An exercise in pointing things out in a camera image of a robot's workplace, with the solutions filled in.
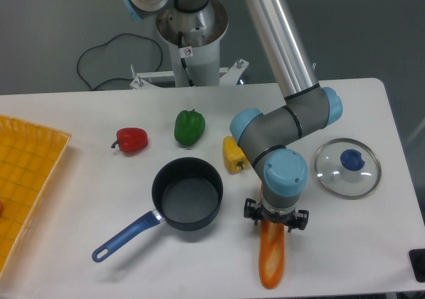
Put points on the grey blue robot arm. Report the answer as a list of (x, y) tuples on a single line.
[(309, 107)]

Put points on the green bell pepper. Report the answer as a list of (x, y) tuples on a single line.
[(189, 127)]

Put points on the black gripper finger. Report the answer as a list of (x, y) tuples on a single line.
[(252, 210), (298, 220)]

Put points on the black device table corner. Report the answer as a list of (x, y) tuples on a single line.
[(416, 257)]

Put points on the glass lid blue knob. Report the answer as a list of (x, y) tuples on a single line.
[(347, 168)]

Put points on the red bell pepper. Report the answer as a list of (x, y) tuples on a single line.
[(131, 140)]

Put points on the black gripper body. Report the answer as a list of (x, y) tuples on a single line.
[(275, 217)]

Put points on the dark saucepan blue handle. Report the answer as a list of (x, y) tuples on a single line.
[(186, 192)]

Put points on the long orange bread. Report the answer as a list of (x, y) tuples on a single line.
[(271, 258)]

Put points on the yellow bell pepper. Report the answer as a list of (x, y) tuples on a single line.
[(233, 157)]

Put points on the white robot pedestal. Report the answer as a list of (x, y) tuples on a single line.
[(193, 40)]

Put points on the yellow woven basket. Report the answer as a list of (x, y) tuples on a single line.
[(30, 153)]

